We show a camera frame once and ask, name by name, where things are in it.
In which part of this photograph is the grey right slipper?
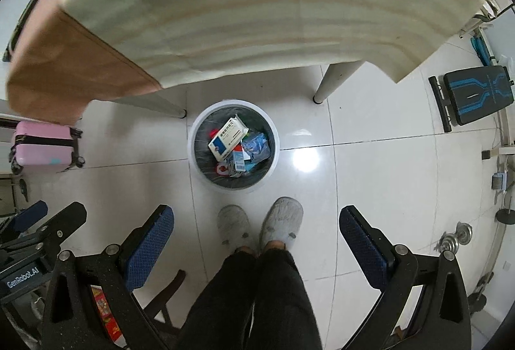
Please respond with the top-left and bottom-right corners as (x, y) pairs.
(260, 196), (304, 251)

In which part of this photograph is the pink terry table cloth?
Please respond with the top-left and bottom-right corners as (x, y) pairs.
(6, 0), (161, 125)

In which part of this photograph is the grey left slipper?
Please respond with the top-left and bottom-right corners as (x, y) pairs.
(217, 205), (254, 251)

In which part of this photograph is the pink suitcase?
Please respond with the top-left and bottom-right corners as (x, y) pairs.
(9, 121), (86, 175)

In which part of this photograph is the red blue milk carton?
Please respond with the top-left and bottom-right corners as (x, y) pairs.
(216, 144), (250, 178)

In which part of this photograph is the white blue medicine box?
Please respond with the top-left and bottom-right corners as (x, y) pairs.
(208, 115), (249, 162)

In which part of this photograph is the grey slipper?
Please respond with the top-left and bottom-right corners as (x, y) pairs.
(217, 205), (254, 251)
(260, 196), (304, 251)

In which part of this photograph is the blue plastic wrapper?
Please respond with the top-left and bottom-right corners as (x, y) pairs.
(242, 132), (271, 164)

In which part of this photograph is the white round trash bin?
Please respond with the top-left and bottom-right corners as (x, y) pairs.
(188, 100), (279, 192)

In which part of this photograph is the black blue exercise bench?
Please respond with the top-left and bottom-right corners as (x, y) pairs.
(428, 65), (514, 133)

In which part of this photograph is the red cardboard box on floor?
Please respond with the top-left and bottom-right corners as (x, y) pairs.
(91, 286), (126, 347)

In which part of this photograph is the metal dumbbell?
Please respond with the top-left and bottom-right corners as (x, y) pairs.
(435, 222), (473, 255)

